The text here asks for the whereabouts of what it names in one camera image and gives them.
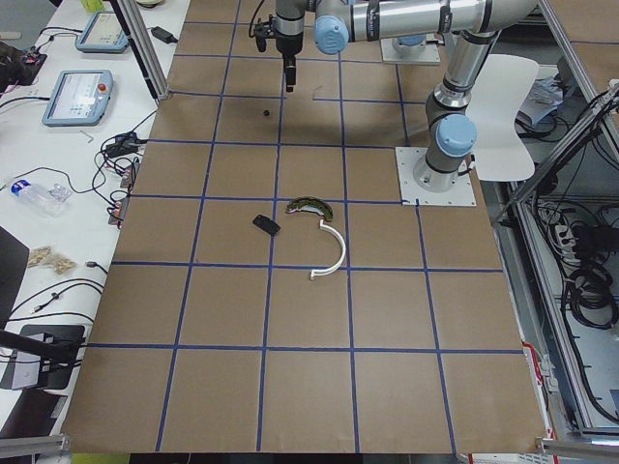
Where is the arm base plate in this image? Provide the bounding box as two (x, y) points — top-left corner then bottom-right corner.
(380, 34), (441, 66)
(396, 147), (477, 207)

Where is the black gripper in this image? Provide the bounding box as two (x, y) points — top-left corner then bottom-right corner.
(276, 33), (304, 93)

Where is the black monitor stand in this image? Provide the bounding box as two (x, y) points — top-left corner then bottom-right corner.
(1, 325), (86, 391)

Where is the blue teach pendant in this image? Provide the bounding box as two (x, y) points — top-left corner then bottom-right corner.
(42, 70), (114, 127)
(75, 11), (129, 54)

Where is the white curved plastic part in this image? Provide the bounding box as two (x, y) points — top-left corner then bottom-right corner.
(309, 219), (347, 281)

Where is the black brake pad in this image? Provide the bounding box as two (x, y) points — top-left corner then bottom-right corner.
(252, 215), (280, 237)

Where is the green brake shoe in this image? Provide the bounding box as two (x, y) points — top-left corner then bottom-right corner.
(285, 196), (334, 221)

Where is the plastic water bottle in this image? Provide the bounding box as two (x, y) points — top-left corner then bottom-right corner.
(10, 179), (64, 217)

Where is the aluminium frame post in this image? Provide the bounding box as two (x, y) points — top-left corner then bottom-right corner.
(109, 0), (169, 102)

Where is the white chair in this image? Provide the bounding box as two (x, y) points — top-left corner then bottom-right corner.
(466, 54), (539, 182)

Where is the black power adapter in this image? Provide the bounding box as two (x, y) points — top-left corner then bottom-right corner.
(150, 26), (178, 44)

